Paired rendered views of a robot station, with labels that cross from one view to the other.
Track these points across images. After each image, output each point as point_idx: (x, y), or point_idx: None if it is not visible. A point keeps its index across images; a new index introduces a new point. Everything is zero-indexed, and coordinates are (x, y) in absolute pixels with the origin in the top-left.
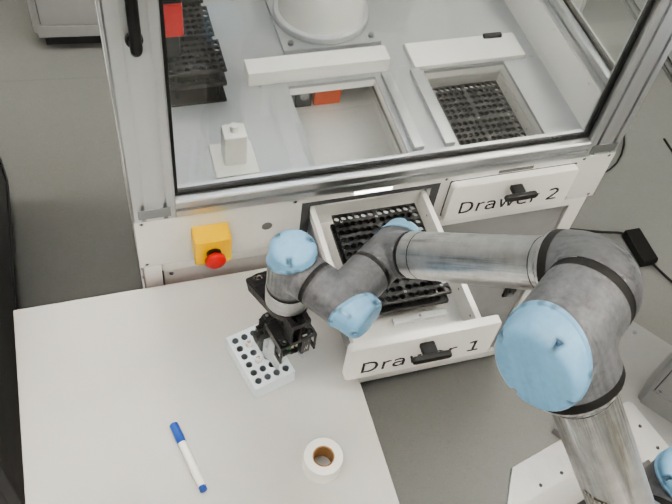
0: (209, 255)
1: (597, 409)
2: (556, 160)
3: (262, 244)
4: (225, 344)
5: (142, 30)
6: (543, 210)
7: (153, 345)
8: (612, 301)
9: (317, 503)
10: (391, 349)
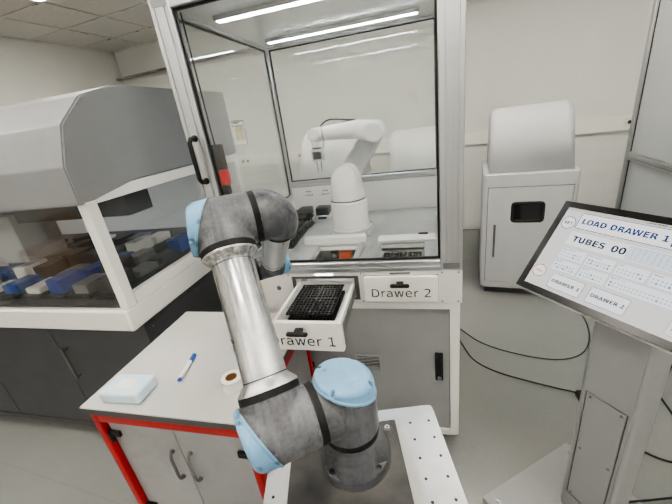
0: None
1: (210, 252)
2: (422, 270)
3: (280, 299)
4: None
5: (208, 177)
6: (434, 311)
7: (216, 329)
8: (237, 198)
9: (216, 401)
10: (280, 328)
